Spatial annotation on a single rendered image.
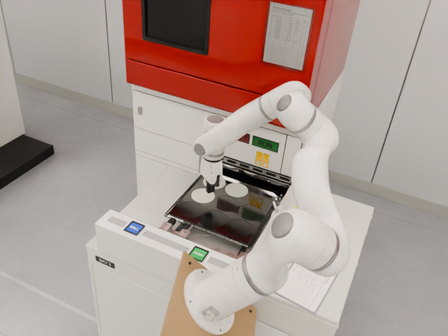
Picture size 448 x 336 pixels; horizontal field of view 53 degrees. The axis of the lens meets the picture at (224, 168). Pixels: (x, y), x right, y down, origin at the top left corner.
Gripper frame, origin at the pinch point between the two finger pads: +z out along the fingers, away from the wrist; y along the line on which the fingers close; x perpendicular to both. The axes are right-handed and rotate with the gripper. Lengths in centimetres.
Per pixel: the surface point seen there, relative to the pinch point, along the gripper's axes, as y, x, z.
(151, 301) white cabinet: 17.6, -34.0, 30.8
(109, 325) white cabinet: -1, -46, 61
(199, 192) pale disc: -8.3, -0.4, 8.1
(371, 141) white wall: -56, 171, 53
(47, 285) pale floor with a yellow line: -69, -61, 98
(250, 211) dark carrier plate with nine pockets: 11.6, 12.6, 8.1
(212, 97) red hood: -20.0, 10.4, -28.9
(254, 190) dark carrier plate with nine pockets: 1.0, 21.9, 8.0
